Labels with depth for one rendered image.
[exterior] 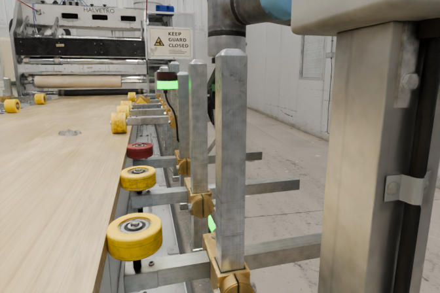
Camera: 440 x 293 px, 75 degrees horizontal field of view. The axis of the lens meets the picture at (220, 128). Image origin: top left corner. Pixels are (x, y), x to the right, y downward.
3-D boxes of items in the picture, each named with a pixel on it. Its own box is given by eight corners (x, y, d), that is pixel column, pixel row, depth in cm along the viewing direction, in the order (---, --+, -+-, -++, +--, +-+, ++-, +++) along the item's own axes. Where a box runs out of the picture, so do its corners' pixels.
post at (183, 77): (190, 216, 97) (187, 71, 88) (192, 221, 94) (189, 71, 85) (180, 217, 96) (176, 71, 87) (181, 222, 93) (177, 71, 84)
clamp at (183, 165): (188, 162, 101) (188, 148, 100) (195, 175, 88) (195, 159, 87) (172, 163, 99) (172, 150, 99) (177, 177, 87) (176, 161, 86)
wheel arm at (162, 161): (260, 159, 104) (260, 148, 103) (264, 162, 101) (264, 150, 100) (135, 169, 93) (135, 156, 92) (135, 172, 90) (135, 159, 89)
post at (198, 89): (205, 254, 73) (203, 60, 64) (208, 262, 69) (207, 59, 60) (192, 256, 72) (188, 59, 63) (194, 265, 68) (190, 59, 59)
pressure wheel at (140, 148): (153, 172, 97) (152, 140, 95) (154, 181, 90) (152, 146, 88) (129, 174, 95) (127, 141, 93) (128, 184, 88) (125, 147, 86)
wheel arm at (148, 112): (223, 112, 150) (223, 105, 149) (224, 113, 146) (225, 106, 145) (122, 116, 137) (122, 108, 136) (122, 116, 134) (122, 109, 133)
